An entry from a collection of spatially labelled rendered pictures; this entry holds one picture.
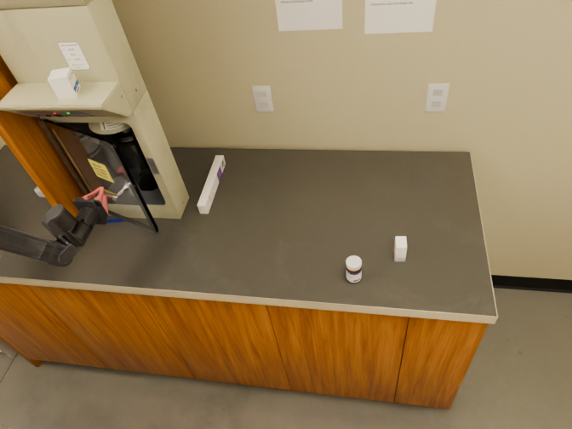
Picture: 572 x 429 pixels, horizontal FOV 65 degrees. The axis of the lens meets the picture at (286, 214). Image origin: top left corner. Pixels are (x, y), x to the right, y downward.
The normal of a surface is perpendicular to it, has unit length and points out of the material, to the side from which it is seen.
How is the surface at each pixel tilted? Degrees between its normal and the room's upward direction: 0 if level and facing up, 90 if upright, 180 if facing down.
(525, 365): 0
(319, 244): 0
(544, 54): 90
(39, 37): 90
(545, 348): 0
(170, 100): 90
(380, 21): 90
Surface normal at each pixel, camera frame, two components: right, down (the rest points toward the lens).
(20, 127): 0.98, 0.04
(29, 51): -0.16, 0.75
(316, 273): -0.11, -0.66
